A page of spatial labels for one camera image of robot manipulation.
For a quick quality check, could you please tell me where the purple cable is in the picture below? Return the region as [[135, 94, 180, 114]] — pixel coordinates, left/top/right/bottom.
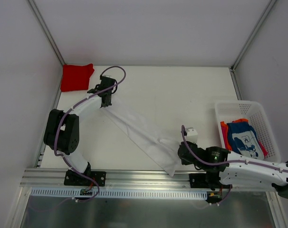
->
[[181, 125, 288, 207], [53, 66, 127, 204]]

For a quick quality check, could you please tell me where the aluminium mounting rail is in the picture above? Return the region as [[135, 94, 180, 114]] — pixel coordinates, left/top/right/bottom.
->
[[19, 168, 203, 190]]

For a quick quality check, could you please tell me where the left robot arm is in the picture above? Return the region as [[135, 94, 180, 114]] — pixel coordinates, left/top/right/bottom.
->
[[43, 76, 117, 185]]

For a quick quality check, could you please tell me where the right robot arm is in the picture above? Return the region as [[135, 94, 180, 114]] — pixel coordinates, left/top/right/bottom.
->
[[177, 141, 288, 199]]

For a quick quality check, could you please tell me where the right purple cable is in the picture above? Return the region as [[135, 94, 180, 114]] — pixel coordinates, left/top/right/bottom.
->
[[181, 125, 288, 207]]

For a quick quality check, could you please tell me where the red folded t-shirt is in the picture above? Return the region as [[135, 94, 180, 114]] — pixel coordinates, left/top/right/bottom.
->
[[60, 64, 95, 92]]

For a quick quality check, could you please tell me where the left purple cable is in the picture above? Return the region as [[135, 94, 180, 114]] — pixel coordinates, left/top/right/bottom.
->
[[53, 66, 127, 204]]

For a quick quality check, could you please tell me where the white plastic laundry basket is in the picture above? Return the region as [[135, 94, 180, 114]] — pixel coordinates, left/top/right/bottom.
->
[[214, 100, 281, 163]]

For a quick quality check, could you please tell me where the blue printed t-shirt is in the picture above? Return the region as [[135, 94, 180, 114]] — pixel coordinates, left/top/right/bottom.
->
[[226, 119, 268, 160]]

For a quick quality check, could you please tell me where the white t-shirt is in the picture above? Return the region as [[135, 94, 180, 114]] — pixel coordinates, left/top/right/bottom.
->
[[103, 96, 180, 177]]

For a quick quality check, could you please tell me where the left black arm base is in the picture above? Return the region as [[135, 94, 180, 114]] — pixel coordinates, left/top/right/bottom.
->
[[64, 169, 106, 187]]

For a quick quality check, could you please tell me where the white slotted cable duct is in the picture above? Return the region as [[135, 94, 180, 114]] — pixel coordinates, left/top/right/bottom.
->
[[30, 187, 208, 200]]

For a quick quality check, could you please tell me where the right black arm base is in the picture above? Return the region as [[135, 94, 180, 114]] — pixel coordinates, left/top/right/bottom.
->
[[189, 172, 230, 190]]

